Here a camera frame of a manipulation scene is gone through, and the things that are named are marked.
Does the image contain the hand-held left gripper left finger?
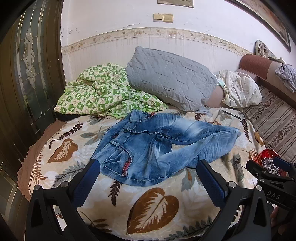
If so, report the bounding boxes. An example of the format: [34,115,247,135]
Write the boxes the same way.
[25,159,101,241]

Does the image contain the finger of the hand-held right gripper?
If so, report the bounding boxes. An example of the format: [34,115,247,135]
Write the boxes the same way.
[246,159,266,180]
[272,157,296,177]

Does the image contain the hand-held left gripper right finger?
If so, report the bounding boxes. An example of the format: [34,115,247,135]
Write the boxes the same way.
[196,159,272,241]

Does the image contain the blue denim pants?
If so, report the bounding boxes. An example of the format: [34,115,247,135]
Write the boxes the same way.
[92,109,242,187]

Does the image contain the red and silver packet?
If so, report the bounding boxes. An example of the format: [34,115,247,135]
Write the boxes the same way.
[253,149,285,180]

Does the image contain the striped sofa cushion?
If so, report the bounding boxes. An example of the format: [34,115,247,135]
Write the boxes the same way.
[242,85,296,158]

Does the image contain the black pen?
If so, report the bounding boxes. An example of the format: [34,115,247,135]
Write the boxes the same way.
[222,110,242,120]

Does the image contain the brown lace-edged bed skirt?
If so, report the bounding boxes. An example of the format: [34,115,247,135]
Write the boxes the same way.
[17,119,70,202]

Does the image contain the leaf print blanket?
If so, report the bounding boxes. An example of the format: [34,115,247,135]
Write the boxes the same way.
[28,106,270,237]

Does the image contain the small light blue cloth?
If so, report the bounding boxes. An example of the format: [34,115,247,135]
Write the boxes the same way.
[194,105,213,121]

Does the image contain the beige pillow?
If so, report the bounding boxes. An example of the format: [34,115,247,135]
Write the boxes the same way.
[205,87,228,108]

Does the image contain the white crumpled cloth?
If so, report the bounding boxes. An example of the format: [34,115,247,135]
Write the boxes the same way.
[217,70,263,109]

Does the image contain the pale lavender cloth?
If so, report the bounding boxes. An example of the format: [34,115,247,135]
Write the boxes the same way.
[275,64,296,93]

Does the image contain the green checkered blanket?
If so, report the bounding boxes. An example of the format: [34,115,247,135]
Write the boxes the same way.
[54,62,169,119]

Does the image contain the grey quilted pillow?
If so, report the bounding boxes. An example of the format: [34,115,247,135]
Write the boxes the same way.
[125,46,218,112]

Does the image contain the wooden stained glass door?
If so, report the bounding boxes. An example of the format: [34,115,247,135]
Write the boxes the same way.
[0,0,67,209]

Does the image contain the large framed picture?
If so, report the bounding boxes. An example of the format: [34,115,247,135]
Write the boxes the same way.
[228,0,291,53]

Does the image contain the small framed picture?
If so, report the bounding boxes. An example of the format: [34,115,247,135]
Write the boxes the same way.
[157,0,194,9]

